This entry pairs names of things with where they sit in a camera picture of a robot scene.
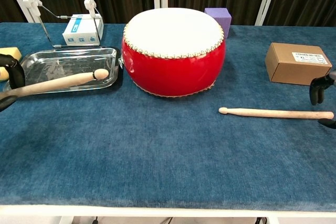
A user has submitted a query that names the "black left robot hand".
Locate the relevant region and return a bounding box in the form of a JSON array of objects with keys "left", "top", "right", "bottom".
[{"left": 0, "top": 54, "right": 26, "bottom": 112}]

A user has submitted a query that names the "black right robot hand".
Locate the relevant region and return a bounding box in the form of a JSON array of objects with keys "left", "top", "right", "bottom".
[{"left": 309, "top": 70, "right": 336, "bottom": 130}]

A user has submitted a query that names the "wooden drumstick with black ring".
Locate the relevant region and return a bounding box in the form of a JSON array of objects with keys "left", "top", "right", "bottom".
[{"left": 0, "top": 68, "right": 110, "bottom": 101}]

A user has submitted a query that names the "plain wooden drumstick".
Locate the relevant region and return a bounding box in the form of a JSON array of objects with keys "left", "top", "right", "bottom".
[{"left": 218, "top": 107, "right": 334, "bottom": 120}]

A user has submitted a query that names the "stainless steel tray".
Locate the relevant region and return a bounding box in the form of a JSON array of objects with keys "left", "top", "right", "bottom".
[{"left": 2, "top": 47, "right": 124, "bottom": 95}]

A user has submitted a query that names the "yellow sponge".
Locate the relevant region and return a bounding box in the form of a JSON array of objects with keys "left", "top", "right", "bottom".
[{"left": 0, "top": 47, "right": 23, "bottom": 82}]

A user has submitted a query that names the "brown cardboard box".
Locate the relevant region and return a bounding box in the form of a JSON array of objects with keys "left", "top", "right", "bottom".
[{"left": 264, "top": 42, "right": 333, "bottom": 87}]

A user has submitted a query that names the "white and blue carton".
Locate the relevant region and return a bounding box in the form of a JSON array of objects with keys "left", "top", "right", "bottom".
[{"left": 62, "top": 13, "right": 104, "bottom": 47}]

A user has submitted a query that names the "purple foam block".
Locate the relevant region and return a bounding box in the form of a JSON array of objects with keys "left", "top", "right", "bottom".
[{"left": 204, "top": 7, "right": 233, "bottom": 39}]

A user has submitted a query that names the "red drum with white head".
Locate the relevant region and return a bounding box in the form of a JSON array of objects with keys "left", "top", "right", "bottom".
[{"left": 121, "top": 7, "right": 226, "bottom": 99}]

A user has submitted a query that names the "blue velvet table cloth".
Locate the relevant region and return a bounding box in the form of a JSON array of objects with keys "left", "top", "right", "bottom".
[{"left": 0, "top": 22, "right": 336, "bottom": 213}]

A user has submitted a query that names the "wire stand with white clips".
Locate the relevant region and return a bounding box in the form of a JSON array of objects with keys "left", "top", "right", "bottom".
[{"left": 22, "top": 0, "right": 104, "bottom": 49}]

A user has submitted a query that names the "white table frame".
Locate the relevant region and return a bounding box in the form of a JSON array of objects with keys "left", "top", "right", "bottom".
[{"left": 0, "top": 204, "right": 336, "bottom": 224}]

